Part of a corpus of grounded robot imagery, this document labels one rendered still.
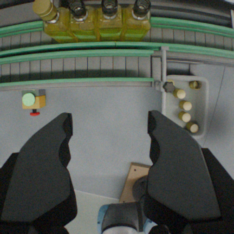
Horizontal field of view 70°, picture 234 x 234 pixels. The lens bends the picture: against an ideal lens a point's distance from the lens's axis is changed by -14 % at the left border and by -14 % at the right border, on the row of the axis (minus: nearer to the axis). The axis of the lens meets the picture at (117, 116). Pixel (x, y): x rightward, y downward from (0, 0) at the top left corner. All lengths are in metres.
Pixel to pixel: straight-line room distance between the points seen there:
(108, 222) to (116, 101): 0.43
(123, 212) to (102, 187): 0.23
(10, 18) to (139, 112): 0.59
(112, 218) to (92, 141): 0.31
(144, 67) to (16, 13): 0.48
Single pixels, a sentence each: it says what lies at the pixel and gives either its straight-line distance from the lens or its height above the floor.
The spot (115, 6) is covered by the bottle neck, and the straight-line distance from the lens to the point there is 0.35.
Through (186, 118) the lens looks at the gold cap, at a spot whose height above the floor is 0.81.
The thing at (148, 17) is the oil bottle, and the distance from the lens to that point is 0.40.
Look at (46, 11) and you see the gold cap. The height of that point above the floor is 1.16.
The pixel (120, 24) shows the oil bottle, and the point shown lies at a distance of 0.40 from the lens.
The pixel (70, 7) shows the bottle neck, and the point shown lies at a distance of 0.35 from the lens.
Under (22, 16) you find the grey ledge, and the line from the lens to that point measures 0.70.
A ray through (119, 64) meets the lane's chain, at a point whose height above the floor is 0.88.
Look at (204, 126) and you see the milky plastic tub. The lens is 0.72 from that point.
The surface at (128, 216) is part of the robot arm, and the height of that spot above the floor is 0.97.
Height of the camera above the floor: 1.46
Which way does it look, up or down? 80 degrees down
